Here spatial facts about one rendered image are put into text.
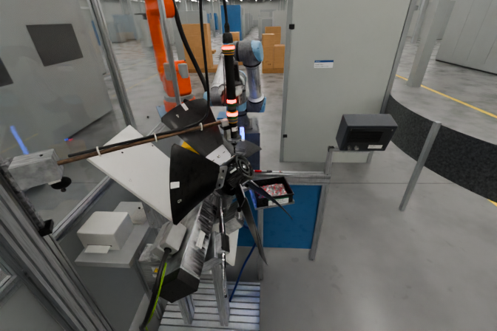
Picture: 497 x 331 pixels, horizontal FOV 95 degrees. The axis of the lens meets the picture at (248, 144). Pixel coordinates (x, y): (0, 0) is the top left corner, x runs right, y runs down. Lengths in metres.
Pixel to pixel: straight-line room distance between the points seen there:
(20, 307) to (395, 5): 3.22
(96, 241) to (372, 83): 2.80
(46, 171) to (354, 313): 1.87
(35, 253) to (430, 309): 2.19
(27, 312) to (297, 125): 2.61
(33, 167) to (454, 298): 2.45
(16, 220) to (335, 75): 2.67
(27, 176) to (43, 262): 0.31
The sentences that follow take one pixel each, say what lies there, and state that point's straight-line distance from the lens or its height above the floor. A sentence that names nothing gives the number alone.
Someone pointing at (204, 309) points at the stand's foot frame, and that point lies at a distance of 1.86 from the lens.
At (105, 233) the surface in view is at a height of 0.97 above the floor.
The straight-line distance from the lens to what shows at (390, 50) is 2.96.
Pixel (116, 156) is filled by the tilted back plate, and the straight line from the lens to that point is 0.94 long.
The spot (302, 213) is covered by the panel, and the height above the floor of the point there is 0.51.
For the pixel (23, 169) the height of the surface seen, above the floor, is 1.41.
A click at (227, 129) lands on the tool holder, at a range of 0.91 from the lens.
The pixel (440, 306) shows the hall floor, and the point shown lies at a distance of 2.30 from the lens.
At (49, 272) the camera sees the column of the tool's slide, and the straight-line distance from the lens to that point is 1.07.
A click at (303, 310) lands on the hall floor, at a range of 1.94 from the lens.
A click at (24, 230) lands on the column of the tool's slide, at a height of 1.22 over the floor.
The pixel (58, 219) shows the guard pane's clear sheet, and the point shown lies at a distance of 1.26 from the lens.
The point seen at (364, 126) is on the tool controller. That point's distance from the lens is 1.36.
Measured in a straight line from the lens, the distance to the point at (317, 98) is 2.84.
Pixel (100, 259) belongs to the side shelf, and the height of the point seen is 0.86.
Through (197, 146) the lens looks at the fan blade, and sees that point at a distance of 0.93.
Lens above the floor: 1.74
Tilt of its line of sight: 29 degrees down
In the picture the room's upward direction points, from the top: 2 degrees counter-clockwise
